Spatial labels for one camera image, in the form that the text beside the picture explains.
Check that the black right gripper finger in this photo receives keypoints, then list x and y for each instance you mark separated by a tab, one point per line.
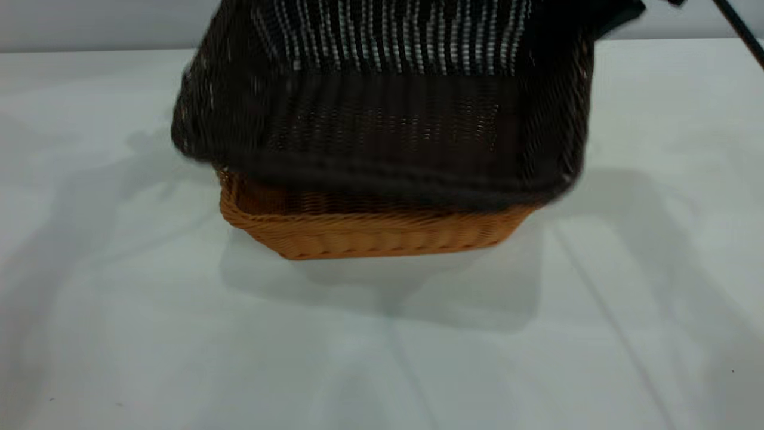
621	15

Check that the dark brown wicker basket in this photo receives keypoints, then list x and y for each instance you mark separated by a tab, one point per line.
382	119

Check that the light brown wicker basket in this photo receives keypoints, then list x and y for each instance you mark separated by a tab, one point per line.
382	236

